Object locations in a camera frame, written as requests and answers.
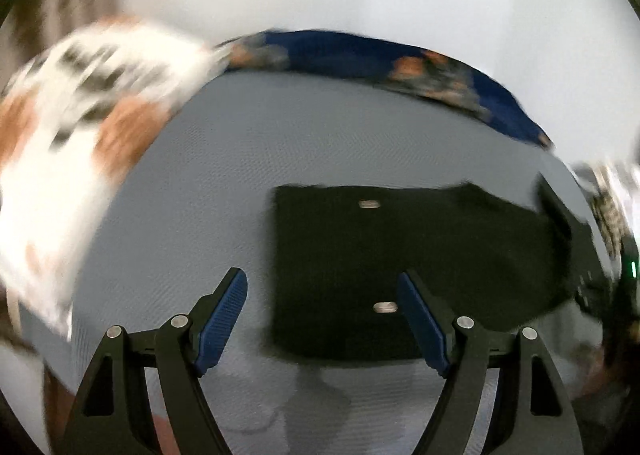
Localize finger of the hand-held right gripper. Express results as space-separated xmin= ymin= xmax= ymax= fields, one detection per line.
xmin=537 ymin=174 xmax=574 ymax=246

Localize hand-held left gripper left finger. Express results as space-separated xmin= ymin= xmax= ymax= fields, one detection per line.
xmin=60 ymin=267 xmax=249 ymax=455

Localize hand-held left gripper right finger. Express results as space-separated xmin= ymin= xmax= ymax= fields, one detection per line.
xmin=396 ymin=270 xmax=586 ymax=455

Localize black pants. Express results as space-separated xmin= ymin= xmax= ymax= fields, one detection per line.
xmin=270 ymin=182 xmax=573 ymax=363

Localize black white patterned cloth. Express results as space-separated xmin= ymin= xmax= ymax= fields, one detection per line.
xmin=570 ymin=160 xmax=631 ymax=276

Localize grey mesh mattress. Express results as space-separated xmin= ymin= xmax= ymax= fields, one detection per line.
xmin=10 ymin=70 xmax=616 ymax=455

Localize white floral pillow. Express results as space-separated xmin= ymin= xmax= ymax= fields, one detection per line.
xmin=0 ymin=17 xmax=226 ymax=341

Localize blue floral blanket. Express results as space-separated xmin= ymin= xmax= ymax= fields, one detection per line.
xmin=215 ymin=27 xmax=553 ymax=150

